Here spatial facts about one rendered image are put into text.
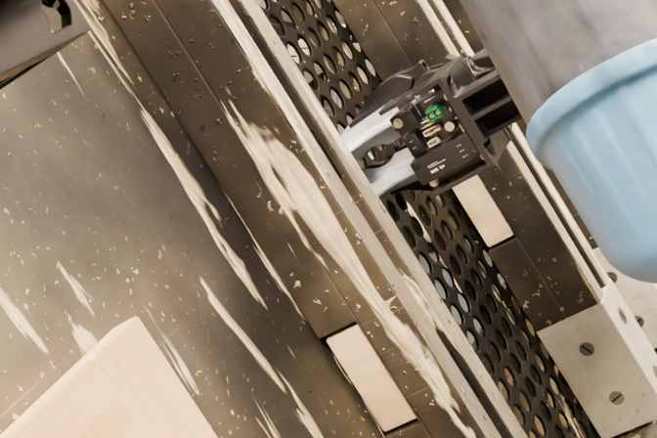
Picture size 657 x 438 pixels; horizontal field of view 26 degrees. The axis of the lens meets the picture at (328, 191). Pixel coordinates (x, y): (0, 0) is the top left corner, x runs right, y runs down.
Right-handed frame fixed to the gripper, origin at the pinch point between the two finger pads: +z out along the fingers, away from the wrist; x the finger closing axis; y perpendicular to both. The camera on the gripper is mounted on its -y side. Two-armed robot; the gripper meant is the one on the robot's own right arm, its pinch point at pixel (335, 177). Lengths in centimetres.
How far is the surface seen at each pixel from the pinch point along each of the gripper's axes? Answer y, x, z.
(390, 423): 11.7, 15.5, 1.1
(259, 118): 11.9, -7.6, -3.1
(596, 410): -23.6, 34.5, 1.0
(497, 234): -24.0, 15.2, 0.4
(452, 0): -41.0, -4.4, -2.1
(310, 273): 12.0, 3.3, -0.1
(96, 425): 39.3, -0.2, 0.5
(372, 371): 11.7, 11.5, 0.1
